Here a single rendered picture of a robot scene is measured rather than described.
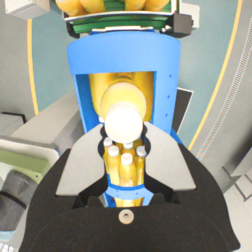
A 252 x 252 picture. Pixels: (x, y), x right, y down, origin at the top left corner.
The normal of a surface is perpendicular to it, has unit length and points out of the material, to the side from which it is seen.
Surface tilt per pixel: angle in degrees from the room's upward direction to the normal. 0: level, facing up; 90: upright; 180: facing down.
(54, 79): 0
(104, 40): 13
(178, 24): 0
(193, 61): 0
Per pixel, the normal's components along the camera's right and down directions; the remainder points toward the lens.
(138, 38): 0.17, 0.48
